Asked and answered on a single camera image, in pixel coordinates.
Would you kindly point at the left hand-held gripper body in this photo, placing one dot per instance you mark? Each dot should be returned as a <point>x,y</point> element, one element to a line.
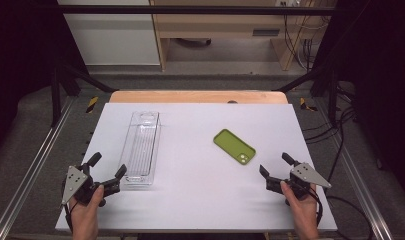
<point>76,181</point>

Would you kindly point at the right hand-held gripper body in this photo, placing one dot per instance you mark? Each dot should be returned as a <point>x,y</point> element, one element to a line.
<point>306,176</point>

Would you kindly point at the clear plastic container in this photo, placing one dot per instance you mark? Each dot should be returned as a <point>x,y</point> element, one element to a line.
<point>140,148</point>

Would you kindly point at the green phone case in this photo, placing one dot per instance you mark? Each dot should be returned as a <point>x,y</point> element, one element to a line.
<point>233,146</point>

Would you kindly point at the person's left hand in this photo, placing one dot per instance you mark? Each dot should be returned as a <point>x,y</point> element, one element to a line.
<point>86,210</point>

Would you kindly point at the person's right hand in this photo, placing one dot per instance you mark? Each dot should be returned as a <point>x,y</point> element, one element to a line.
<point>301,208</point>

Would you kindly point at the yellow black tape marker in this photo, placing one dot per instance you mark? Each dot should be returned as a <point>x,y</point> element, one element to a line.
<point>305,105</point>
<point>92,104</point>

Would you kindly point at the black metal stand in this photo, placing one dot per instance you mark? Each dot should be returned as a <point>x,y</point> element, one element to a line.
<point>56,100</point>
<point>332,96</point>

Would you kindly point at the wooden table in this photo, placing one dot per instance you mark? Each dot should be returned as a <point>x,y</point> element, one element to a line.
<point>190,96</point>

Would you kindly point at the black curtain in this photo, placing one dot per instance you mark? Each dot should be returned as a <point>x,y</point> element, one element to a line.
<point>380,83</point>
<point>20,66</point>

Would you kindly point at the white cabinet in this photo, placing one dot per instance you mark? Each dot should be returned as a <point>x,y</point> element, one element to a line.
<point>113,40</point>

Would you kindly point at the grey label on desk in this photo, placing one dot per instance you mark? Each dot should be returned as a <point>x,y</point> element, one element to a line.
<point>266,32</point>

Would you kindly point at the aluminium rail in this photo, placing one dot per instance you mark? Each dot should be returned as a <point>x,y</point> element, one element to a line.
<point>360,180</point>
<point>30,173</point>

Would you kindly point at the black horizontal frame bar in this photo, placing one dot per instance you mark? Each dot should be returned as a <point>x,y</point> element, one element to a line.
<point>190,9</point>

